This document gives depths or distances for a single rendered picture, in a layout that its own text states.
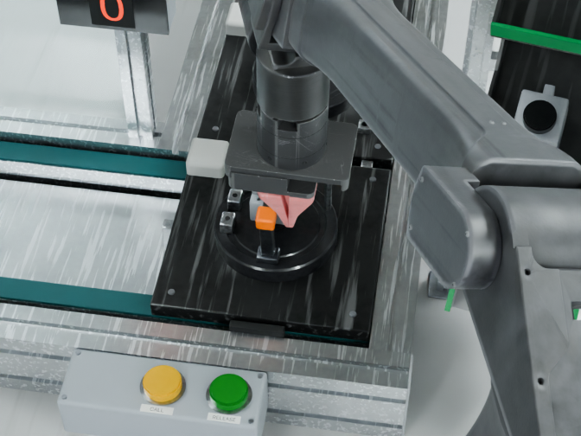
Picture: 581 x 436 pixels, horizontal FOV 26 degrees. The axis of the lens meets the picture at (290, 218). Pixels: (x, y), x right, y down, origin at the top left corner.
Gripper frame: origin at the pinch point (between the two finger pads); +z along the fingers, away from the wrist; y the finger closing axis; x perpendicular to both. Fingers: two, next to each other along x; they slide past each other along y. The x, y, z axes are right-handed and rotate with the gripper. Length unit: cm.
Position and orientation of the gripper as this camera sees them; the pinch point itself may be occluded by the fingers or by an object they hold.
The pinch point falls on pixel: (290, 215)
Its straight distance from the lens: 110.3
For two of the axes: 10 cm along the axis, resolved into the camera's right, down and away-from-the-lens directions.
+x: -1.6, 7.6, -6.3
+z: -0.1, 6.4, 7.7
